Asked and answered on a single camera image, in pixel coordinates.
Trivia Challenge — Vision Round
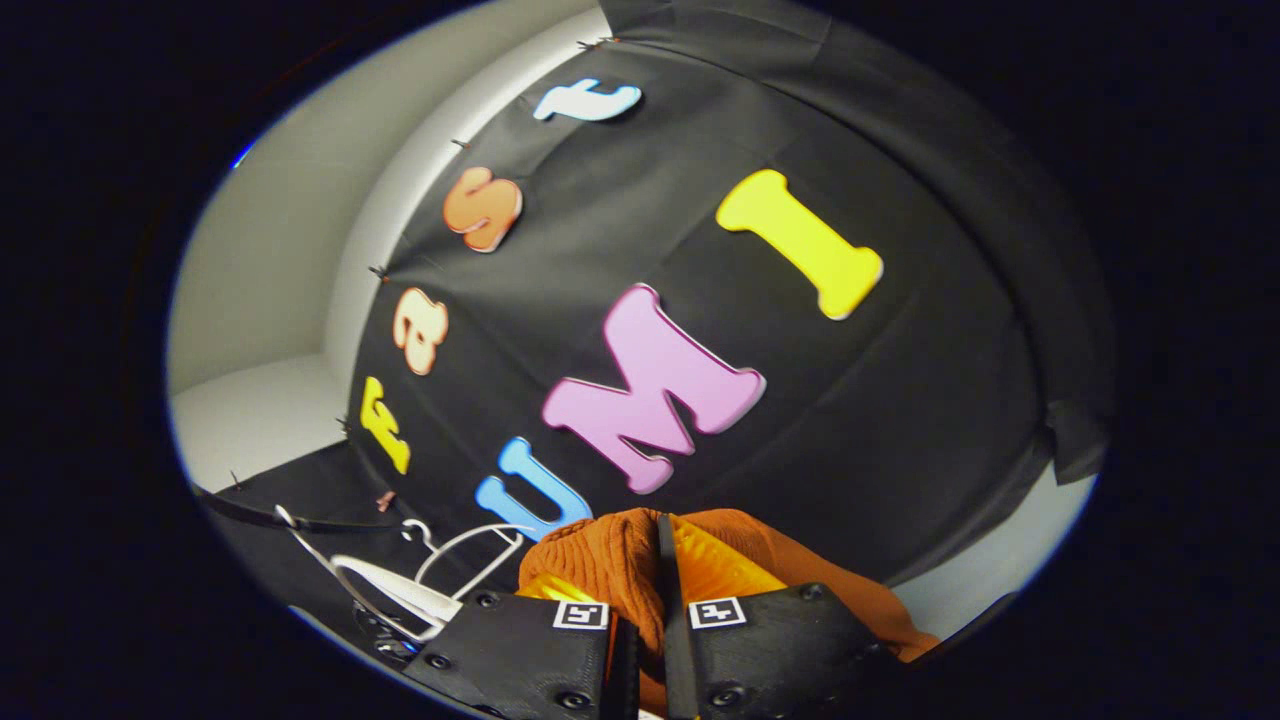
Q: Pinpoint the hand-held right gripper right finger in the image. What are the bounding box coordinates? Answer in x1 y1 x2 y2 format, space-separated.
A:
655 512 901 720

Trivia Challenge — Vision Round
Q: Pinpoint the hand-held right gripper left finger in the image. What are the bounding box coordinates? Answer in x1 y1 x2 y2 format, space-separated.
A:
400 572 641 720

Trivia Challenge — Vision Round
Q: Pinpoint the orange corduroy jacket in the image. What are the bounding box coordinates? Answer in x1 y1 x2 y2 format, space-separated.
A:
517 508 941 716

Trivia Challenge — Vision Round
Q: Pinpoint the white plastic clothes hanger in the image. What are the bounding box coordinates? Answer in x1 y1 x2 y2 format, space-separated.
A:
403 518 531 601
273 505 463 641

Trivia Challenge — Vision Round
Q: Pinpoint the black backdrop cloth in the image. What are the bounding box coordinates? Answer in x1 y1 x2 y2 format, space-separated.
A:
200 0 1116 641

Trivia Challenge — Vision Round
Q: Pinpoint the black clothes rail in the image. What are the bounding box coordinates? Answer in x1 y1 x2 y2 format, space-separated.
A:
195 485 401 533

